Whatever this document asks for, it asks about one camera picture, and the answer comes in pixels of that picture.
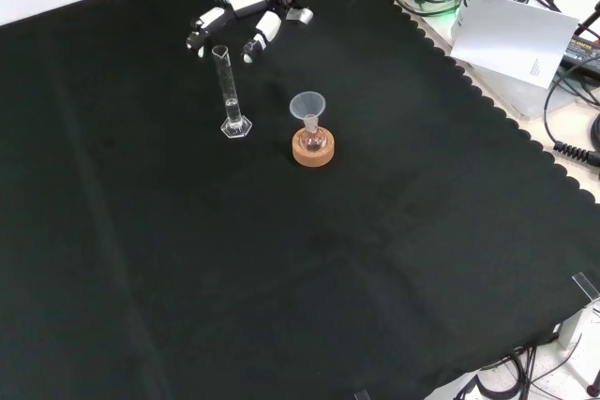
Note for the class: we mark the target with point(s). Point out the clear glass graduated cylinder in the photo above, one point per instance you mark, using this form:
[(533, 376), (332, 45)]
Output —
[(231, 105)]

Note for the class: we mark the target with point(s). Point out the clear plastic funnel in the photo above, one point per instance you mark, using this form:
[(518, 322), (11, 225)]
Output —
[(307, 105)]

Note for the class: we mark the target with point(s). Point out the round-bottom glass flask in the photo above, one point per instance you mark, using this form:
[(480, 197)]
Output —
[(313, 137)]

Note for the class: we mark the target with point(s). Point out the black bench cloth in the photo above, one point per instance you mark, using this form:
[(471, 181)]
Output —
[(234, 255)]

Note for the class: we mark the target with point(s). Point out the pale board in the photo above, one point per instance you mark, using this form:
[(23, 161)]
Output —
[(511, 39)]

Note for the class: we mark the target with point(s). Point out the pale grey box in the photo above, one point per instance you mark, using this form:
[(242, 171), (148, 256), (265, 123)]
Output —
[(515, 95)]

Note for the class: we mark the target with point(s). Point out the black power adapter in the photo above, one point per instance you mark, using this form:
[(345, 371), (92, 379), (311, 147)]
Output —
[(583, 53)]

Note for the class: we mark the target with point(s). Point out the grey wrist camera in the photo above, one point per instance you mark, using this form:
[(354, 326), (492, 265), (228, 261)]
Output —
[(300, 16)]

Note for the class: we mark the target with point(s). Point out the white metal bracket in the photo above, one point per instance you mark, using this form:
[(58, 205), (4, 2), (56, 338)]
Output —
[(579, 325)]

